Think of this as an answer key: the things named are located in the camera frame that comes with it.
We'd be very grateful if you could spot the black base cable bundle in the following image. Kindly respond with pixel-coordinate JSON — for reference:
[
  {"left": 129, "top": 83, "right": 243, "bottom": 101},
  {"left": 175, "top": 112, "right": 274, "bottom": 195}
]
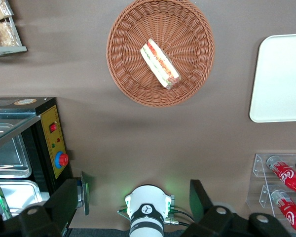
[{"left": 171, "top": 208, "right": 196, "bottom": 227}]

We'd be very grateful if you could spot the triangle sandwich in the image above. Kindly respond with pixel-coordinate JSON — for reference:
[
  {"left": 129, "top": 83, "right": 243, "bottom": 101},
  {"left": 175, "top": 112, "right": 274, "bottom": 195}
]
[{"left": 140, "top": 38, "right": 182, "bottom": 90}]

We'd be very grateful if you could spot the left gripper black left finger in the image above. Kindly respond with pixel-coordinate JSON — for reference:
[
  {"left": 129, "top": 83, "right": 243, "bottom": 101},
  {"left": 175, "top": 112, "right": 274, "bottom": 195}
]
[{"left": 18, "top": 179, "right": 79, "bottom": 237}]

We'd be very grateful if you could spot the grey wire rack tray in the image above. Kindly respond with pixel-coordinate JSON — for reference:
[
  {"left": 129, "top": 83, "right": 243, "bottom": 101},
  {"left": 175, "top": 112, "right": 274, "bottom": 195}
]
[{"left": 0, "top": 0, "right": 28, "bottom": 58}]

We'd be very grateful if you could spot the black glass food warmer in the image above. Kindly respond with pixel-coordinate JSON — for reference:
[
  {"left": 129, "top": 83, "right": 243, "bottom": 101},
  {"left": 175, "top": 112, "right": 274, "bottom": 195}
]
[{"left": 0, "top": 97, "right": 76, "bottom": 223}]

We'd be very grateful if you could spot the cream plastic tray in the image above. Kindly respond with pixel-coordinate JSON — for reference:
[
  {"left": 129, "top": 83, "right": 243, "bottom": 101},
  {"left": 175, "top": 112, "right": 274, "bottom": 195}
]
[{"left": 249, "top": 33, "right": 296, "bottom": 123}]

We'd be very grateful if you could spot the brown round wicker basket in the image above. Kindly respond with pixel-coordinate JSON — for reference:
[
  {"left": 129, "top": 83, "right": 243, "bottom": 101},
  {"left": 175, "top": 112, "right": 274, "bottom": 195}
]
[{"left": 106, "top": 0, "right": 216, "bottom": 108}]

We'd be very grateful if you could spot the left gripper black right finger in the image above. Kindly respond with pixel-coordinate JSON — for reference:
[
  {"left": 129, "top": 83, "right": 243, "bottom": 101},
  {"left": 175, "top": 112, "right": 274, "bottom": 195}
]
[{"left": 182, "top": 179, "right": 247, "bottom": 237}]

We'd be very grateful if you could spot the steel food pan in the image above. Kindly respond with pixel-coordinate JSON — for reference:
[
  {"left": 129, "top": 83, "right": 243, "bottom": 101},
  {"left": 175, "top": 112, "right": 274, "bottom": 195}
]
[
  {"left": 0, "top": 122, "right": 32, "bottom": 179},
  {"left": 0, "top": 179, "right": 44, "bottom": 218}
]

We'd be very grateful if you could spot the clear acrylic bottle rack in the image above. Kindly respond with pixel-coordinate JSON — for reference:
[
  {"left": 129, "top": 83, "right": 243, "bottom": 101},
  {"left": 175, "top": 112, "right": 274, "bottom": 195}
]
[{"left": 246, "top": 153, "right": 296, "bottom": 237}]

